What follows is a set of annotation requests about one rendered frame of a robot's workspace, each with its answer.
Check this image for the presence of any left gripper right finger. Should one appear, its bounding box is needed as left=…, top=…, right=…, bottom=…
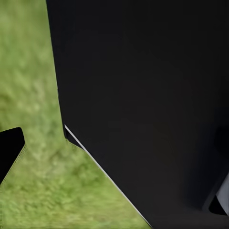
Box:
left=214, top=127, right=229, bottom=165

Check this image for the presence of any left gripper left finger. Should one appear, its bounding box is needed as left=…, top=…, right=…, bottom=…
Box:
left=0, top=127, right=25, bottom=184

